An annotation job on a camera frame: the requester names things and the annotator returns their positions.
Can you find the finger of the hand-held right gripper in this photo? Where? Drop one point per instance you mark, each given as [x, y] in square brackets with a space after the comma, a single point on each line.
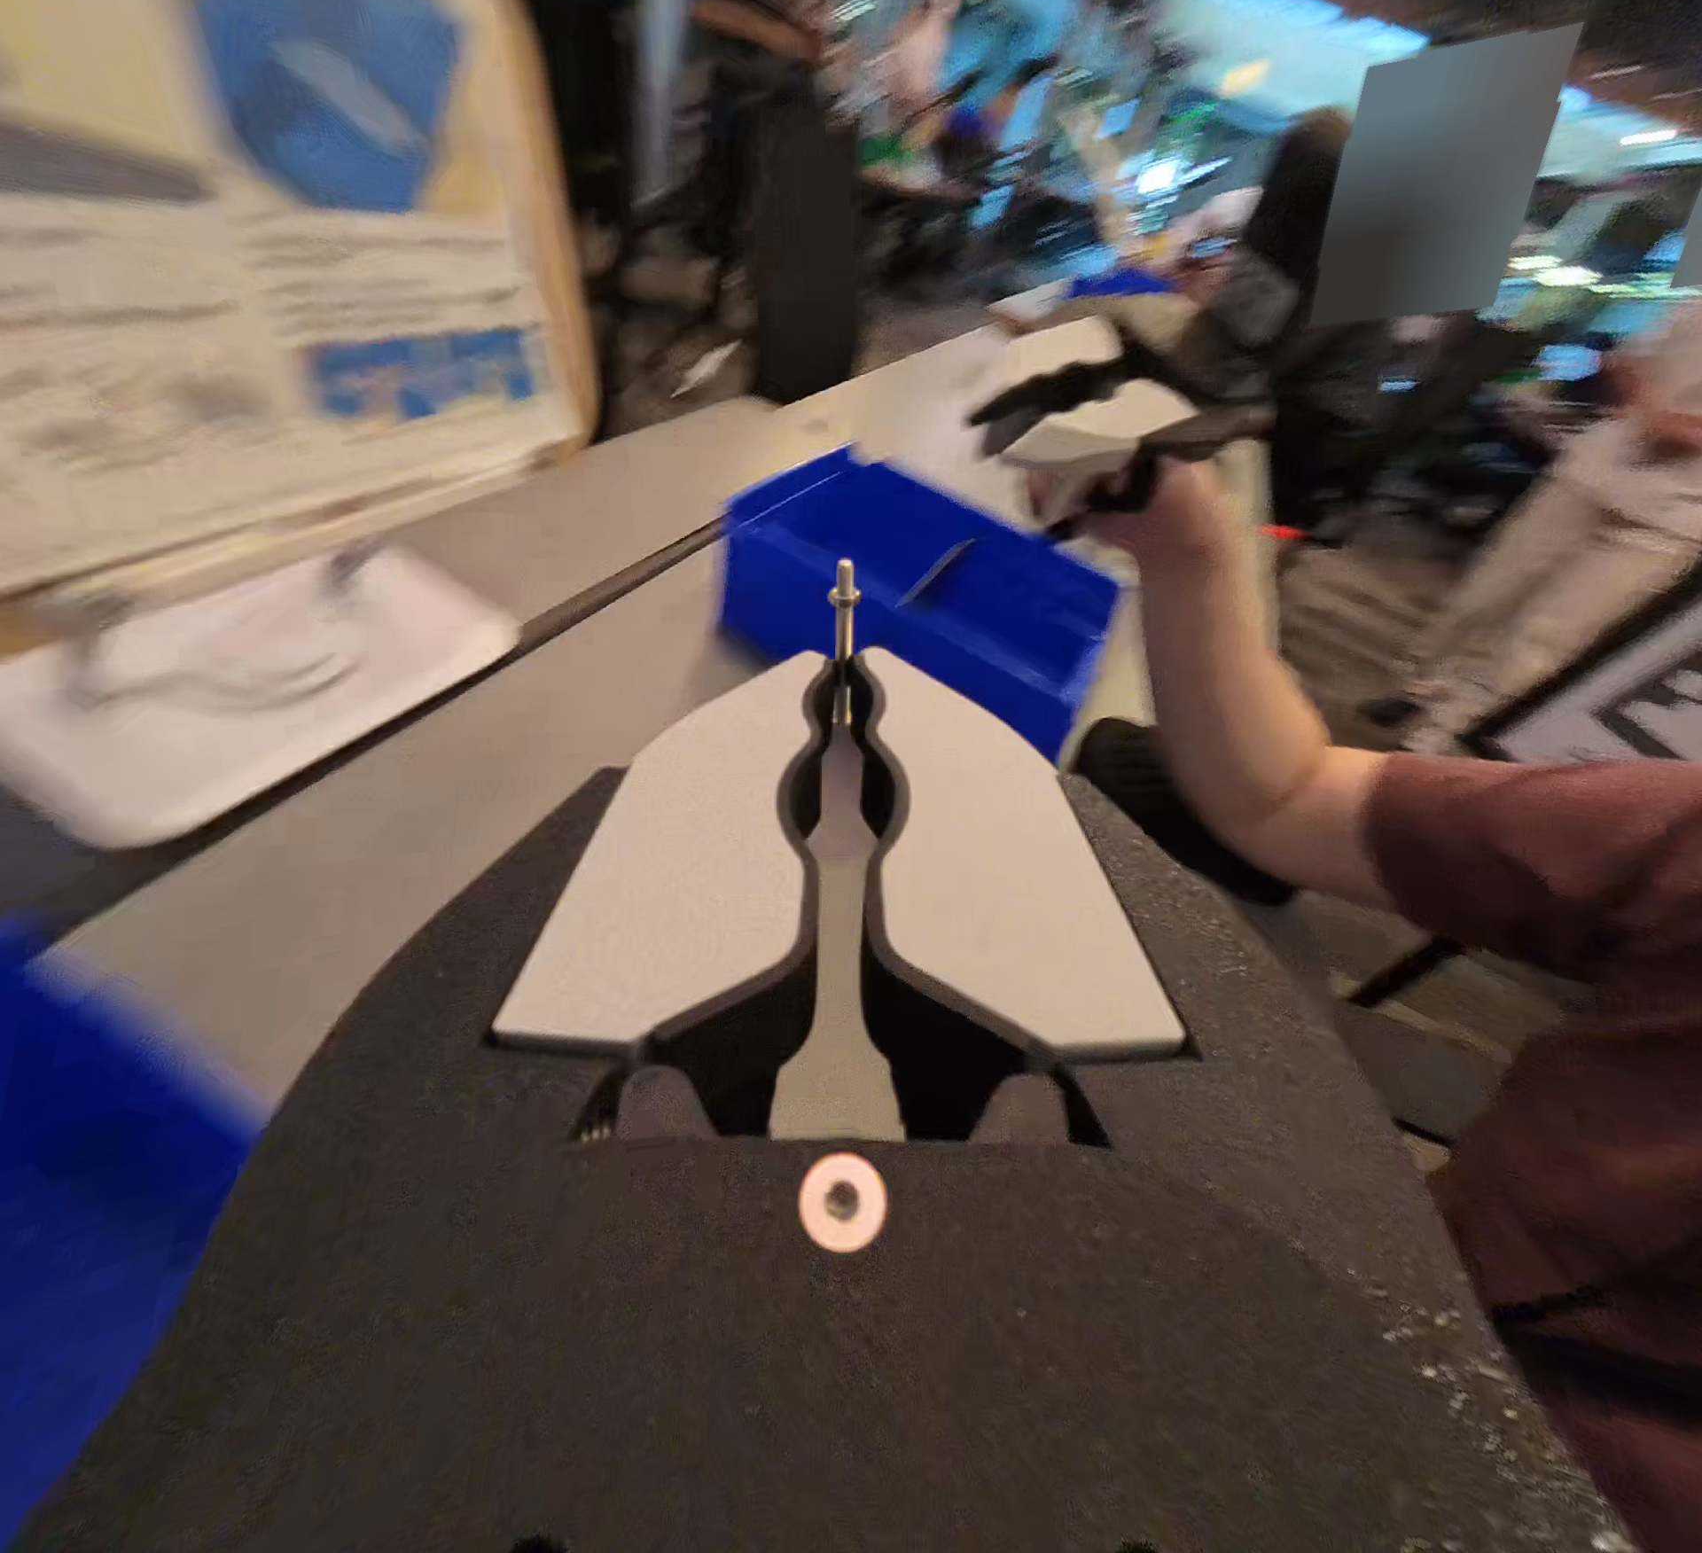
[1102, 430]
[1078, 348]

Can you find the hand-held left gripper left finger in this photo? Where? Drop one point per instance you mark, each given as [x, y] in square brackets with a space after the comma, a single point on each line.
[692, 889]

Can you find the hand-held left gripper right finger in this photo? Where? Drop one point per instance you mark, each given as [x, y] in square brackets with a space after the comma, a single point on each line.
[1011, 900]

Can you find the long metal bolt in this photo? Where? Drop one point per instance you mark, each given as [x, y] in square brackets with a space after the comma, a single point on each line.
[844, 623]

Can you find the blue divided parts bin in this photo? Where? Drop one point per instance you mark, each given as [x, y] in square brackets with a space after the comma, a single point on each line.
[826, 595]

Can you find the person's right forearm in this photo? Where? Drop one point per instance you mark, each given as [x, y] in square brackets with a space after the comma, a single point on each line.
[1236, 729]

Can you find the person's right hand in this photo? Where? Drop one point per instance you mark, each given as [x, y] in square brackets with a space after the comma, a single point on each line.
[1195, 531]

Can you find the white plastic tray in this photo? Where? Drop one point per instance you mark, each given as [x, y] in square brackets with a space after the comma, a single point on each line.
[265, 702]

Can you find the black framed marker sign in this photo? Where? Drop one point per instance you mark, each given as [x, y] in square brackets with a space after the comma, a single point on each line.
[1609, 702]

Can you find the blue plastic bin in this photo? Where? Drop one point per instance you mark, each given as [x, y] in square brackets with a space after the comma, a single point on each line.
[95, 1180]

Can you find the instruction poster board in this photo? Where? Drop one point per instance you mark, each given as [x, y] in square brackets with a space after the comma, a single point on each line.
[201, 317]

